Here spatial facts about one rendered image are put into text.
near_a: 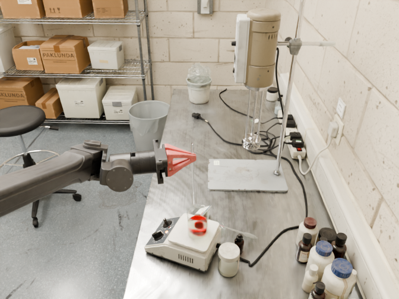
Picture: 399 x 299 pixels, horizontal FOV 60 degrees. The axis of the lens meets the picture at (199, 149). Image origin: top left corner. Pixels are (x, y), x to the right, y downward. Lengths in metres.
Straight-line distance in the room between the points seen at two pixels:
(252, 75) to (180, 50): 2.18
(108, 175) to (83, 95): 2.45
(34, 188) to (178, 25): 2.69
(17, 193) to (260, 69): 0.78
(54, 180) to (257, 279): 0.62
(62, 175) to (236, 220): 0.66
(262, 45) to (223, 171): 0.53
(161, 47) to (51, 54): 0.93
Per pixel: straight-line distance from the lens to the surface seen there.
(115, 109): 3.10
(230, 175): 1.35
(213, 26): 3.19
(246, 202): 1.25
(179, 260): 1.03
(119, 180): 0.74
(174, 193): 1.28
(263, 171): 1.39
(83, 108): 3.23
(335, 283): 0.95
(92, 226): 2.30
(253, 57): 1.11
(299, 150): 1.50
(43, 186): 0.66
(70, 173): 0.72
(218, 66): 3.30
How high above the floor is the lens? 1.57
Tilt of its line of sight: 33 degrees down
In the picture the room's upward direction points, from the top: straight up
